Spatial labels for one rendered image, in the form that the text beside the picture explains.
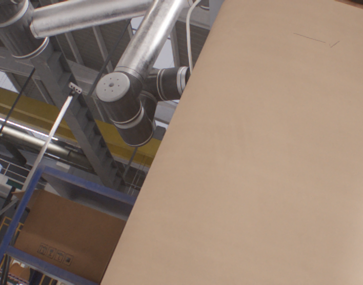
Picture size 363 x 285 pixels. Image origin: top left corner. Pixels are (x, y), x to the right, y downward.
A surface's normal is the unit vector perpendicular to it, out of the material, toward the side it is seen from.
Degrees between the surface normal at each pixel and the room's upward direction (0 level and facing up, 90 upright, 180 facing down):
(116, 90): 86
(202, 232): 90
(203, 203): 90
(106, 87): 86
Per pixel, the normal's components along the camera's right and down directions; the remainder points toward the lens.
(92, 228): -0.11, -0.43
